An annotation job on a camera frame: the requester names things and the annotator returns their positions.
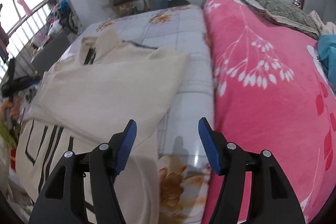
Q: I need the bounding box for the metal window railing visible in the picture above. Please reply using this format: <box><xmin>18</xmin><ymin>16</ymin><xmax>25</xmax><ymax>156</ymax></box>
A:
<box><xmin>1</xmin><ymin>0</ymin><xmax>51</xmax><ymax>75</ymax></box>

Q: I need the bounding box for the pink hanging garment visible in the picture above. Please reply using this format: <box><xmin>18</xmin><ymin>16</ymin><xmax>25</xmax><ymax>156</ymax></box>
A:
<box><xmin>17</xmin><ymin>0</ymin><xmax>33</xmax><ymax>16</ymax></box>

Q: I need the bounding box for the grey patterned quilt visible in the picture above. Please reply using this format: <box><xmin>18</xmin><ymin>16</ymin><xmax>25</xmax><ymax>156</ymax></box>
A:
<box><xmin>241</xmin><ymin>0</ymin><xmax>319</xmax><ymax>40</ymax></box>

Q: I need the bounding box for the pink floral blanket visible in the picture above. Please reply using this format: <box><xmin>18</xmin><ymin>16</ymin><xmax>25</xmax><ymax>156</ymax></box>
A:
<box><xmin>203</xmin><ymin>0</ymin><xmax>335</xmax><ymax>223</ymax></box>

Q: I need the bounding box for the blue cartoon blanket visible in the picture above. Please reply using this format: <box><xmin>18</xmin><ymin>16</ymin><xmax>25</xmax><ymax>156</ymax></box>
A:
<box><xmin>317</xmin><ymin>34</ymin><xmax>336</xmax><ymax>92</ymax></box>

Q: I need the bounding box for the dark grey box cabinet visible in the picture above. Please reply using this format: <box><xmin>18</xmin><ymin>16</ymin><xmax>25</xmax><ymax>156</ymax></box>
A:
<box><xmin>31</xmin><ymin>31</ymin><xmax>71</xmax><ymax>75</ymax></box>

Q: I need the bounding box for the green shopping bag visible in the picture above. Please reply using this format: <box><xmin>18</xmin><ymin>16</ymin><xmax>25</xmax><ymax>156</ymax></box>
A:
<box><xmin>0</xmin><ymin>121</ymin><xmax>17</xmax><ymax>149</ymax></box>

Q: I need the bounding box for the cream coat with black trim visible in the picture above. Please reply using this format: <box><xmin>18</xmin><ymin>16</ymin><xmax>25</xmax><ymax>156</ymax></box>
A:
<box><xmin>16</xmin><ymin>29</ymin><xmax>189</xmax><ymax>223</ymax></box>

